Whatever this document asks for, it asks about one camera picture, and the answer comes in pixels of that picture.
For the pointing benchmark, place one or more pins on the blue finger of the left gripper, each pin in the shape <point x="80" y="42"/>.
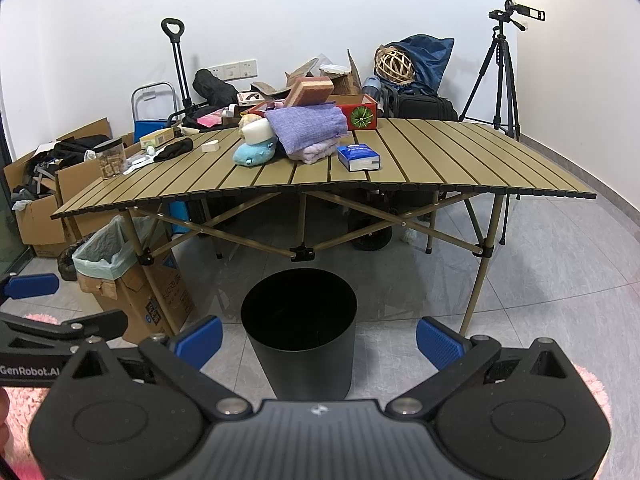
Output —
<point x="33" y="285"/>

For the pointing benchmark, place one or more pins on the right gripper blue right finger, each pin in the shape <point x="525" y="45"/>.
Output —
<point x="438" y="344"/>

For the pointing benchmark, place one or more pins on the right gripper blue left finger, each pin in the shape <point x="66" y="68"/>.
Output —
<point x="199" y="343"/>

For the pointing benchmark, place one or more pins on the light blue plush toy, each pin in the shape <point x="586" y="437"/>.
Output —
<point x="251" y="155"/>

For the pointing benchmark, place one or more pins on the blue handkerchief tissue pack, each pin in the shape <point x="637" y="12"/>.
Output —
<point x="358" y="157"/>

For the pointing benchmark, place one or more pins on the yellow white plush toy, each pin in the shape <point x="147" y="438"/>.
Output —
<point x="255" y="129"/>

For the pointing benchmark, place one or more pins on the purple towel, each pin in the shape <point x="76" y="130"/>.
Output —
<point x="297" y="127"/>

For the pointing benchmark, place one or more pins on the pink brown scrub sponge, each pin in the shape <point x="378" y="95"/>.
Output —
<point x="309" y="91"/>

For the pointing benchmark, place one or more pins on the light pink fluffy towel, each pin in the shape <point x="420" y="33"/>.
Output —
<point x="314" y="152"/>

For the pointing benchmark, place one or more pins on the black round trash bin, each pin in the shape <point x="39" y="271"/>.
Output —
<point x="302" y="324"/>

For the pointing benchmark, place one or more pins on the cardboard box with green liner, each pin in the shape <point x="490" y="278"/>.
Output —
<point x="154" y="298"/>

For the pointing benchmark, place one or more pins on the large cardboard box left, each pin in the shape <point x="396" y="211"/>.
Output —
<point x="46" y="236"/>

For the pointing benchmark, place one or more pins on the clear jar with black lid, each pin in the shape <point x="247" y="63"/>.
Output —
<point x="111" y="157"/>

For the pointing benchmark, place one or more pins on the white paper sheet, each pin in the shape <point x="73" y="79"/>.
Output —
<point x="137" y="162"/>

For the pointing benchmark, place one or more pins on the yellow small carton box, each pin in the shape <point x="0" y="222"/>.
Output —
<point x="157" y="138"/>

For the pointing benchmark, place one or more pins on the tan folding slat table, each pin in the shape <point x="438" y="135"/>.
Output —
<point x="447" y="180"/>

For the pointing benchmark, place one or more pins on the black sock on table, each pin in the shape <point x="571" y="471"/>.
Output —
<point x="181" y="147"/>

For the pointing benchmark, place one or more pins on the white wedge block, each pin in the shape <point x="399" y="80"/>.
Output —
<point x="210" y="146"/>

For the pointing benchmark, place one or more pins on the blue folding cart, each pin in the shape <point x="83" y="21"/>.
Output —
<point x="151" y="105"/>

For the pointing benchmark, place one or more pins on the black suitcase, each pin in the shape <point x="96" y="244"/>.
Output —
<point x="418" y="106"/>

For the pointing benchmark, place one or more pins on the red cardboard fruit box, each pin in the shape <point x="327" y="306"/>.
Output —
<point x="360" y="110"/>

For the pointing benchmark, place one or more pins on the blue water bottle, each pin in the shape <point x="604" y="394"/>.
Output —
<point x="372" y="87"/>

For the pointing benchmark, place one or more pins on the open brown cardboard box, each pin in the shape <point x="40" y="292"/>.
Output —
<point x="345" y="78"/>

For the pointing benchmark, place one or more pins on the woven rattan ball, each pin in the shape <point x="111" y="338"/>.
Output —
<point x="394" y="65"/>

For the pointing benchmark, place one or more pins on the dark blue cushion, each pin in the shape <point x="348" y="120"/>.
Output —
<point x="429" y="57"/>

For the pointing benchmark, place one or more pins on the black trolley handle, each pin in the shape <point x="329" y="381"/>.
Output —
<point x="174" y="29"/>

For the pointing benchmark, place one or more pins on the black bag by wall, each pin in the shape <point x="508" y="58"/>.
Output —
<point x="216" y="92"/>

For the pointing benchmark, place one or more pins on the wall power outlet strip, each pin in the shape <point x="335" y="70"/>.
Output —
<point x="235" y="70"/>

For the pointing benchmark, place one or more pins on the black camcorder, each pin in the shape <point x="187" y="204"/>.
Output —
<point x="505" y="15"/>

